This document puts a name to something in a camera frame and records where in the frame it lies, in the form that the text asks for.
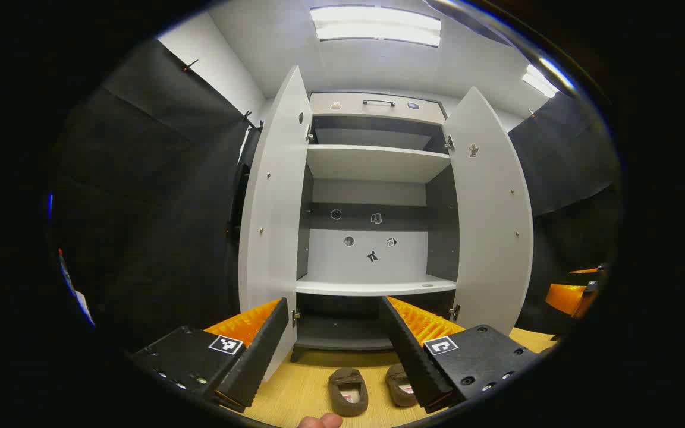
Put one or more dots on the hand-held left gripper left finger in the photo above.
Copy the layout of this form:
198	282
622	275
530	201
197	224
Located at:
262	356

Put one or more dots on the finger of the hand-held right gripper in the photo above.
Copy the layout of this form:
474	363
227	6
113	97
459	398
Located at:
565	297
592	274

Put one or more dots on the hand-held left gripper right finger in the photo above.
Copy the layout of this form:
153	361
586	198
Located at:
414	362

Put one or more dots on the brown fuzzy shoe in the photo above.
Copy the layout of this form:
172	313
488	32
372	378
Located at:
347	380
399	380

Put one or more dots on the white cabinet door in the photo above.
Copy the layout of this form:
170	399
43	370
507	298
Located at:
491	238
274	208

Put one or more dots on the white shoe cabinet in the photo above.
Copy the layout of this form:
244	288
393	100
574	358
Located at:
372	163

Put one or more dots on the white cabinet drawer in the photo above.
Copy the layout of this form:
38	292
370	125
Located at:
351	110

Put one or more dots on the black backdrop cloth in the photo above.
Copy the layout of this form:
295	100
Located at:
158	208
562	154

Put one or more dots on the small ceiling light panel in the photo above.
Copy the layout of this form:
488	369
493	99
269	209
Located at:
539	80

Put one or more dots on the large ceiling light panel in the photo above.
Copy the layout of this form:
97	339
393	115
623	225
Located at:
378	27

